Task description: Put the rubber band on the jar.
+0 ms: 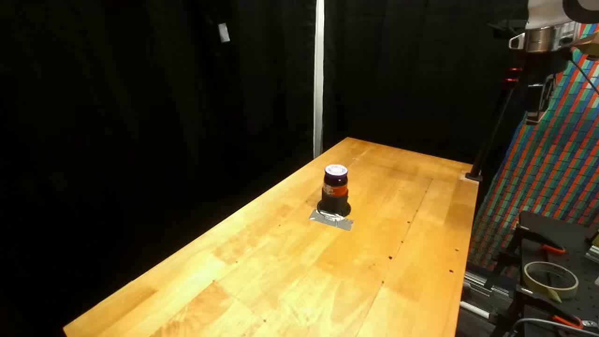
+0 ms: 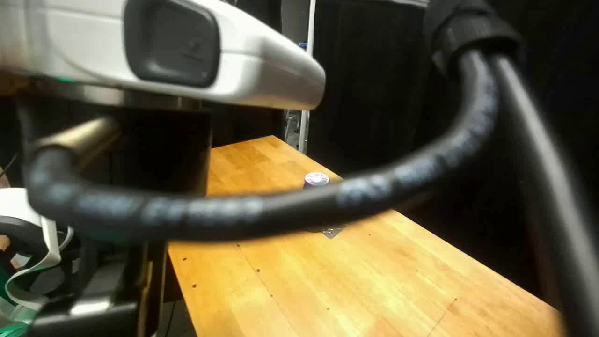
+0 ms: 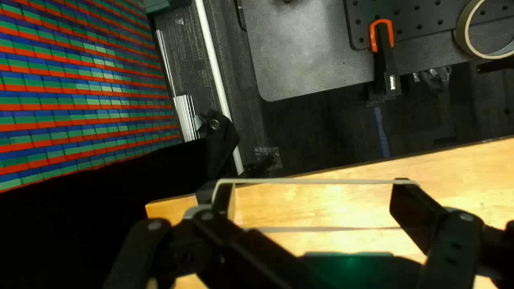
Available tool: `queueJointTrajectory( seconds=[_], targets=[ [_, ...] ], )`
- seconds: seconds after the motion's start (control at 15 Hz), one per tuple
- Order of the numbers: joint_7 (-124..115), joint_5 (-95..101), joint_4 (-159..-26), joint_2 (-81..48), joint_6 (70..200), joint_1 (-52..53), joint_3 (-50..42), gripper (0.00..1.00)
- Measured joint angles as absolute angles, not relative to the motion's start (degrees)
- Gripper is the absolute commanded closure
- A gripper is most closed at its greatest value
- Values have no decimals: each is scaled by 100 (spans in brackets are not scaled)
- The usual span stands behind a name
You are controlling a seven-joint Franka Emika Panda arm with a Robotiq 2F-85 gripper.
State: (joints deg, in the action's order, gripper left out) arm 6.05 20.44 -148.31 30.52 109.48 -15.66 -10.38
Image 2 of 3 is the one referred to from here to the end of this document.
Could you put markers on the dark glass jar white lid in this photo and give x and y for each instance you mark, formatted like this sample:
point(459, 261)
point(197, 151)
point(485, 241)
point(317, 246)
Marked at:
point(315, 181)

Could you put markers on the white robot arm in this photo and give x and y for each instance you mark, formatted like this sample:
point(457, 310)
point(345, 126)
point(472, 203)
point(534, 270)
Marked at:
point(107, 51)

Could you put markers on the grey tape patch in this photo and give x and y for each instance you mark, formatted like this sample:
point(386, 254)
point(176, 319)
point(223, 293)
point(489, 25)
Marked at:
point(332, 233)

